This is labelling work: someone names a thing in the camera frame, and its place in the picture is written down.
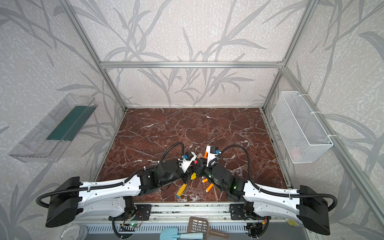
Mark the clear round dish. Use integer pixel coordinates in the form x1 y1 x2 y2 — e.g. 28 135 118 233
60 225 89 240

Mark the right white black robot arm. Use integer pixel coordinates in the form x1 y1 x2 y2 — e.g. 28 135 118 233
192 161 337 236

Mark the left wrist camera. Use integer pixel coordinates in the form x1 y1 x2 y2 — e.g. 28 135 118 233
179 152 197 173

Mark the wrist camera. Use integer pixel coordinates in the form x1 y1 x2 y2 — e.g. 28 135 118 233
206 146 221 167
179 152 197 173

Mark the teal toy shovel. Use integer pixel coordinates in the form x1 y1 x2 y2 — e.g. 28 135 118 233
160 227 204 240

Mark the clear plastic wall bin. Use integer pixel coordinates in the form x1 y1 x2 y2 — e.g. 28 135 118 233
9 94 98 163

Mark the aluminium mounting rail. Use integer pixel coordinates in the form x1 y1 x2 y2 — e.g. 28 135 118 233
62 201 301 226

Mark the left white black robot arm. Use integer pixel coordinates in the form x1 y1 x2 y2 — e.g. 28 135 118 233
36 160 197 228

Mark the brown toy slotted spatula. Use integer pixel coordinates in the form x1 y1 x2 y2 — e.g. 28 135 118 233
187 217 230 240

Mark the orange capped marker lower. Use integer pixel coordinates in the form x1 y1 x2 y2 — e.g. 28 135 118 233
206 184 214 193

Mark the yellow toy shovel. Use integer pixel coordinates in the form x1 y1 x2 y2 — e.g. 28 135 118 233
176 173 197 198

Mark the white wire mesh basket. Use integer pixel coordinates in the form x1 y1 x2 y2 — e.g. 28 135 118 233
272 91 334 164

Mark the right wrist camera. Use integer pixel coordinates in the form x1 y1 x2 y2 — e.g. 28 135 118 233
206 146 221 167

